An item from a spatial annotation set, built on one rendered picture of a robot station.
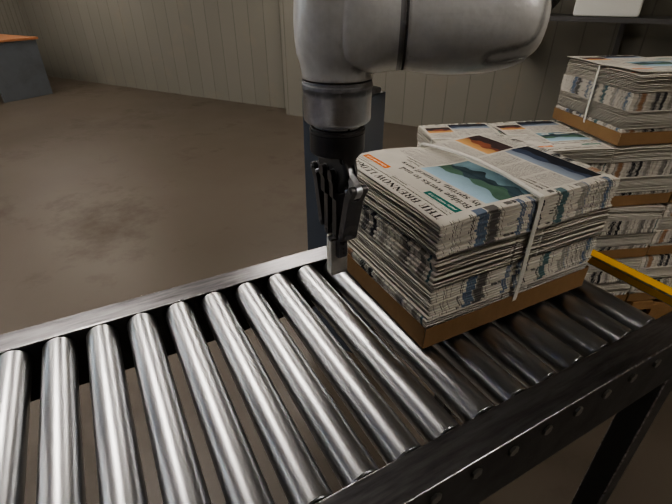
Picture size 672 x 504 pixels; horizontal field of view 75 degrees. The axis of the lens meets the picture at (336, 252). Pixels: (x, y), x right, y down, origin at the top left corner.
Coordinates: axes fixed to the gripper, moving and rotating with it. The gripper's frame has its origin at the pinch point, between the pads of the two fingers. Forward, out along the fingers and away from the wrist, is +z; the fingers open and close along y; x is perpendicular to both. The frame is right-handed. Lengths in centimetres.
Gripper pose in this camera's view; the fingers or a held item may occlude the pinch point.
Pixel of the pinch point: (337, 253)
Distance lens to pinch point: 69.2
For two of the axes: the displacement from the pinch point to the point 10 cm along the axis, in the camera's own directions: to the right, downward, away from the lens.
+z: 0.0, 8.5, 5.2
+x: -8.8, 2.5, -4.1
